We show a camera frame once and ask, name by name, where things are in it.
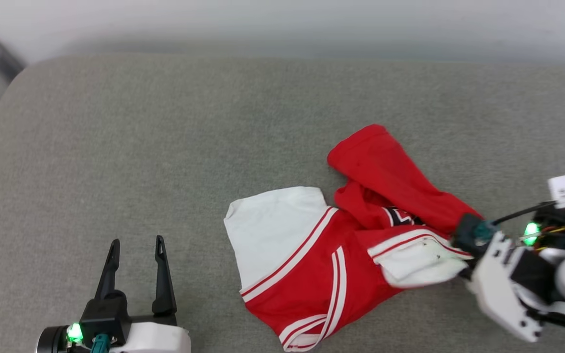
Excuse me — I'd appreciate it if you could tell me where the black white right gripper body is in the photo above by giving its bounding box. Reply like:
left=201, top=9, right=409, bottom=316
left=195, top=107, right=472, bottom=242
left=453, top=213, right=544, bottom=343

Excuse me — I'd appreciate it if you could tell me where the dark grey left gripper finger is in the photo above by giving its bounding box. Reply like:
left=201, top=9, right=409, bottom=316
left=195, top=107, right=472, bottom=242
left=95, top=239, right=121, bottom=301
left=152, top=235, right=178, bottom=315

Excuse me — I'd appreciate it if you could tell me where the red and white shirt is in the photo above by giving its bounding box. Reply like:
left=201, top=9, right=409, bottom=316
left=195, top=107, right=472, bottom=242
left=224, top=124, right=484, bottom=353

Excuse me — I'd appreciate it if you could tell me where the grey fabric sofa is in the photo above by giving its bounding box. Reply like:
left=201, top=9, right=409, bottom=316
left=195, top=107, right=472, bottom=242
left=0, top=54, right=565, bottom=353

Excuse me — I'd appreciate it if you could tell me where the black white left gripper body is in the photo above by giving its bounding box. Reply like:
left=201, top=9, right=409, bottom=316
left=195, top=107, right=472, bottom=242
left=80, top=292, right=191, bottom=353

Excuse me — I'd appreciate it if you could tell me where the thin black cable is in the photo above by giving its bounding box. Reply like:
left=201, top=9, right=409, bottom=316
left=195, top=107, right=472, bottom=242
left=489, top=192, right=565, bottom=226

